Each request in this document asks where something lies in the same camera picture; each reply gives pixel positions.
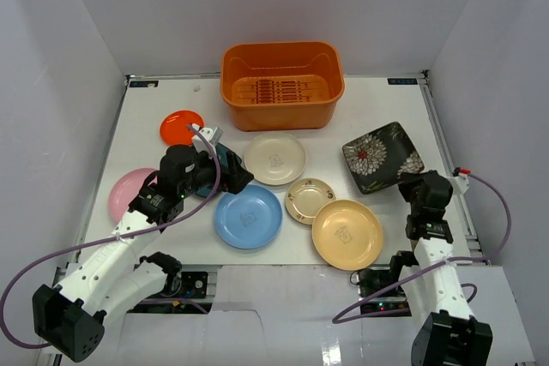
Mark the cream bear plate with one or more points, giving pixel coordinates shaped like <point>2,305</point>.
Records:
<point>275,158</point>

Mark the blue bear plate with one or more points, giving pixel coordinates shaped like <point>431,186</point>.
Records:
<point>249,220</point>

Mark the orange round plate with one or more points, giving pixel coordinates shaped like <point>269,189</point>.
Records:
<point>174,131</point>

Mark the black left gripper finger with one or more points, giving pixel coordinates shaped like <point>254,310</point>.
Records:
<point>233,166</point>
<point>236,181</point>

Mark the tan bear plate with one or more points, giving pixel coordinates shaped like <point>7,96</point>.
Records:
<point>347,235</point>

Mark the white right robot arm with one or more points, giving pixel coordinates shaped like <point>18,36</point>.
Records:
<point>449,333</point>

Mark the orange plastic bin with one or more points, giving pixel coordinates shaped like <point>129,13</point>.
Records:
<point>281,85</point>

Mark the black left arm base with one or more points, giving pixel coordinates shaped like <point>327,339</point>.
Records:
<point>191,298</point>

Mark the small cream patterned plate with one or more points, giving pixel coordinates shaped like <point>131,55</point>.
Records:
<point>306,197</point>

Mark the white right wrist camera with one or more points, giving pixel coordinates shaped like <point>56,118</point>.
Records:
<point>459,180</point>

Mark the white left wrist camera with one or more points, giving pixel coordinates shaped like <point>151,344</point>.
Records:
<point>205,137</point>

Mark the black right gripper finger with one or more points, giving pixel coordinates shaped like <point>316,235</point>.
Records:
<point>408,181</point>
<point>409,190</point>

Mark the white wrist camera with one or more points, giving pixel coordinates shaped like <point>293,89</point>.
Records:
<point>459,180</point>
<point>205,137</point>

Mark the black floral square plate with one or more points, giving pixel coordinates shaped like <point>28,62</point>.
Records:
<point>378,159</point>

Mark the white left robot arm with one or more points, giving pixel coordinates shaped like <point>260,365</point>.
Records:
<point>72,315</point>

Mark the pink round plate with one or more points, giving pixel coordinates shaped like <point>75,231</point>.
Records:
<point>125,190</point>

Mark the teal square plate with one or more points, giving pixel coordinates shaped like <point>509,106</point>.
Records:
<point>222,152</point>

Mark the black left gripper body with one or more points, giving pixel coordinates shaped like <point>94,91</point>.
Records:
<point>232,170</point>

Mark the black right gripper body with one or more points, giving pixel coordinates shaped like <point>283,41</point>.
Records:
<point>414,207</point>

